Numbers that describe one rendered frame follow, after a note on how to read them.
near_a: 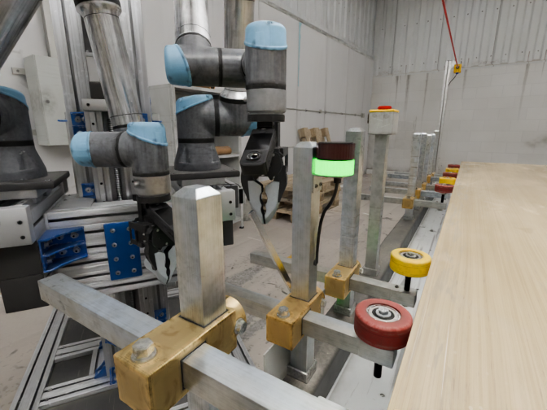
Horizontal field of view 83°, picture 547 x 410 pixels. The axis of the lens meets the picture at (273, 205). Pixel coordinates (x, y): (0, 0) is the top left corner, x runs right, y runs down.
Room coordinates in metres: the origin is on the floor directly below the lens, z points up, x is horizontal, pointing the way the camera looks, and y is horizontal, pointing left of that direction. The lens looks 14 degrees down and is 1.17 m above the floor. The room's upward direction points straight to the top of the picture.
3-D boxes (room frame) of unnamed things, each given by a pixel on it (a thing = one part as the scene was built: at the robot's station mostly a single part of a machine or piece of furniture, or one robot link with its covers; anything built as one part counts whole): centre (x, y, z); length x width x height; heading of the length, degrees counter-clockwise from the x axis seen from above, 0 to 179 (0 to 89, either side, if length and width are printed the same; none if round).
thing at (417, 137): (1.57, -0.72, 0.91); 0.04 x 0.04 x 0.48; 58
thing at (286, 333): (0.49, -0.05, 0.85); 0.14 x 0.06 x 0.05; 148
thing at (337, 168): (0.49, -0.10, 1.11); 0.06 x 0.06 x 0.02
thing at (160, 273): (0.65, 0.28, 0.86); 0.06 x 0.03 x 0.09; 58
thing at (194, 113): (1.03, 0.25, 1.21); 0.13 x 0.12 x 0.14; 104
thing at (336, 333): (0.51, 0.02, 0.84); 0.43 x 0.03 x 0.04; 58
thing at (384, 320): (0.40, -0.16, 0.85); 0.08 x 0.08 x 0.11
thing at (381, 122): (0.94, -0.33, 1.18); 0.07 x 0.07 x 0.08; 58
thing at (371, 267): (0.95, -0.33, 0.93); 0.05 x 0.05 x 0.45; 58
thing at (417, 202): (1.56, -0.65, 0.80); 0.44 x 0.03 x 0.04; 58
